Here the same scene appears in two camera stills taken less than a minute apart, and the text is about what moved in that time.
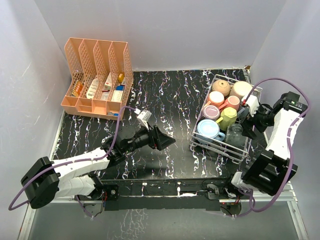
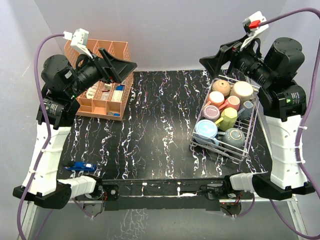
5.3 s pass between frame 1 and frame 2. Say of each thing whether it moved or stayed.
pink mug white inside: stayed
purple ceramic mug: stayed
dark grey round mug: moved
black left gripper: moved
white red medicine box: stayed
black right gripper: moved
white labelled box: stayed
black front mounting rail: stayed
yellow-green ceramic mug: stayed
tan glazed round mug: stayed
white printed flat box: stayed
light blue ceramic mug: moved
